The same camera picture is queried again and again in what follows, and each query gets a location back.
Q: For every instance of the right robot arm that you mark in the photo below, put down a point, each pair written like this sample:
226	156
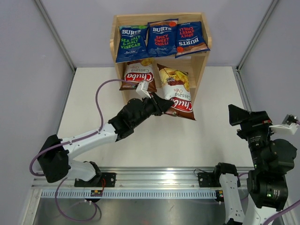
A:
266	183

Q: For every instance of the small blue Burts chilli bag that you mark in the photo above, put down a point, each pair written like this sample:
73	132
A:
162	38

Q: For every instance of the Burts sea salt vinegar bag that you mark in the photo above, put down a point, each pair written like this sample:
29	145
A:
132	45

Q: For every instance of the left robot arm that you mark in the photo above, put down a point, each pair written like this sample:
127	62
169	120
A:
57	156

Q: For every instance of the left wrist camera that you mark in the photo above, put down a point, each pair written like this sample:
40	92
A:
142	89

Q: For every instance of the white slotted cable duct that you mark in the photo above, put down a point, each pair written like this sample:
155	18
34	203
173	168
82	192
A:
133	194

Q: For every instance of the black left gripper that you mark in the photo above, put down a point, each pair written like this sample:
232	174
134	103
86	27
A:
161	105

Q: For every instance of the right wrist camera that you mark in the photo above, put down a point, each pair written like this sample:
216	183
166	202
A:
289	126

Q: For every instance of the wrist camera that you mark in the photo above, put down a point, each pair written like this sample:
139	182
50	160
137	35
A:
289	126
142	89

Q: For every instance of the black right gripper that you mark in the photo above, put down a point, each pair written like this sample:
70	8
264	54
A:
254	121

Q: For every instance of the large blue Burts chilli bag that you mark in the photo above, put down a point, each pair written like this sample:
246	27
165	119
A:
189	39

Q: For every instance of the Chuba cassava chips bag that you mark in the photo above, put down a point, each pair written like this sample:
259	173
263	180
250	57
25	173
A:
137	71
175	85

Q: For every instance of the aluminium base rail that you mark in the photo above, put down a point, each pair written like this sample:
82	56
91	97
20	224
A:
157	178

